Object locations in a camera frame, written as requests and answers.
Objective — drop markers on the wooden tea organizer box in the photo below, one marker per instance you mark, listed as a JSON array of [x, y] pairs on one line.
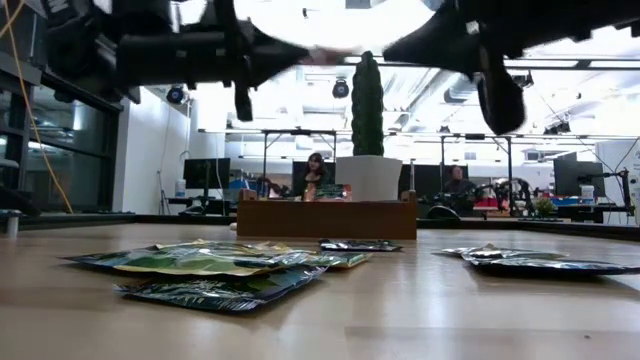
[[325, 220]]

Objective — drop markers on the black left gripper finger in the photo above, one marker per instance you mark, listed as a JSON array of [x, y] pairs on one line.
[[272, 46], [270, 65]]

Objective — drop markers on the black background robot arm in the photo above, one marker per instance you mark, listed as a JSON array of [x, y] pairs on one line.
[[510, 192]]

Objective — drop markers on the white hexagonal plant pot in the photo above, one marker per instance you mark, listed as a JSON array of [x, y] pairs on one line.
[[367, 177]]

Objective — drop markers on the black ceiling light rail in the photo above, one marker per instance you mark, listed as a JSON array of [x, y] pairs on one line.
[[582, 64]]

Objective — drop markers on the green cactus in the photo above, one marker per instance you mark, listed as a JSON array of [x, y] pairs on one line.
[[367, 105]]

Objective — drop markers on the black ceiling spotlight cluster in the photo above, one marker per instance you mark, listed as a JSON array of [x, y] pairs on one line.
[[528, 80]]

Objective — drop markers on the black computer monitor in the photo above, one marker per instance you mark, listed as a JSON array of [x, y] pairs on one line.
[[422, 180], [575, 177], [206, 173]]

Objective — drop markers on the small green potted plant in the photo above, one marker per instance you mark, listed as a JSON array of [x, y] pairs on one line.
[[545, 206]]

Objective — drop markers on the person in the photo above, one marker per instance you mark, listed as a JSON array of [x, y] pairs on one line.
[[457, 185], [312, 175]]

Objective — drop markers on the white plastic tub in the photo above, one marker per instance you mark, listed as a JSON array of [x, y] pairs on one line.
[[587, 193]]

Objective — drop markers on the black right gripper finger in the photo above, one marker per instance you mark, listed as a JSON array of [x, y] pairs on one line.
[[450, 55], [445, 30]]

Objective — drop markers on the dark blue blueberry tea packet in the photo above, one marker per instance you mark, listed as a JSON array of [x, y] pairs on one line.
[[220, 296], [555, 267], [95, 259], [360, 245]]

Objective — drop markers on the white bottle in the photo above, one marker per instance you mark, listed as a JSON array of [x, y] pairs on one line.
[[180, 187]]

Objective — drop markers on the round black ceiling speaker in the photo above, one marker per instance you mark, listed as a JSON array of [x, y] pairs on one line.
[[340, 89], [175, 94]]

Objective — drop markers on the silver table post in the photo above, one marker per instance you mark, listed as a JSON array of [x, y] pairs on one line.
[[12, 223]]

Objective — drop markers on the tall black desk frame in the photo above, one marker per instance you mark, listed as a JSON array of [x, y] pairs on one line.
[[475, 136], [300, 132]]

